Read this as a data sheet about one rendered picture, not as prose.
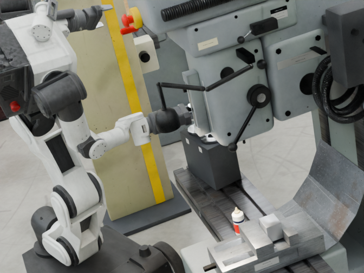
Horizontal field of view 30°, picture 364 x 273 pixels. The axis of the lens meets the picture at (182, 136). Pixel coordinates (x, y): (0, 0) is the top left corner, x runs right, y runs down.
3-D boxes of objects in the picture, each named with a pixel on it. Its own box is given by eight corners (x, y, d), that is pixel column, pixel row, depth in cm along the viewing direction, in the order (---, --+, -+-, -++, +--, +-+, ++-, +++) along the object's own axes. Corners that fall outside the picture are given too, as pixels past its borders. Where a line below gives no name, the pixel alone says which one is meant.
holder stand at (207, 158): (216, 191, 262) (206, 147, 253) (188, 170, 280) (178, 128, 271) (241, 178, 266) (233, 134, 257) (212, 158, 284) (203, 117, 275)
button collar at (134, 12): (137, 31, 189) (132, 11, 187) (132, 26, 195) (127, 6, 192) (144, 29, 190) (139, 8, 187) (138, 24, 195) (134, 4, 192)
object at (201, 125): (199, 137, 211) (186, 76, 201) (195, 132, 214) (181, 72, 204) (211, 132, 211) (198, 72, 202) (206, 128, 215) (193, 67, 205)
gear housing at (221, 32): (194, 60, 188) (187, 27, 184) (167, 38, 209) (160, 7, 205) (300, 25, 195) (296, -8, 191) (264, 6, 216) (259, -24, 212)
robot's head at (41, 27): (30, 42, 221) (31, 23, 214) (33, 20, 227) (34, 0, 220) (51, 44, 223) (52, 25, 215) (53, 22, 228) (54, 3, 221)
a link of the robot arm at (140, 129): (156, 111, 257) (128, 120, 256) (164, 138, 259) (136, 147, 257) (153, 109, 268) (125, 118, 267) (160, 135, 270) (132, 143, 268)
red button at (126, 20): (125, 30, 189) (122, 17, 187) (122, 26, 193) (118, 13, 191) (137, 26, 190) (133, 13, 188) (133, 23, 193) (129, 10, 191)
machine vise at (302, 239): (226, 289, 212) (219, 262, 207) (210, 262, 225) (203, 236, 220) (326, 251, 218) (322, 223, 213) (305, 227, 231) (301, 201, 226)
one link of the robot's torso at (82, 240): (50, 254, 293) (44, 186, 258) (88, 230, 303) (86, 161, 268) (71, 278, 286) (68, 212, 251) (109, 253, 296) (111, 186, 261)
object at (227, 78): (207, 93, 182) (206, 88, 181) (204, 92, 183) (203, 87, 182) (254, 68, 190) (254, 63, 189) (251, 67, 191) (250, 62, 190)
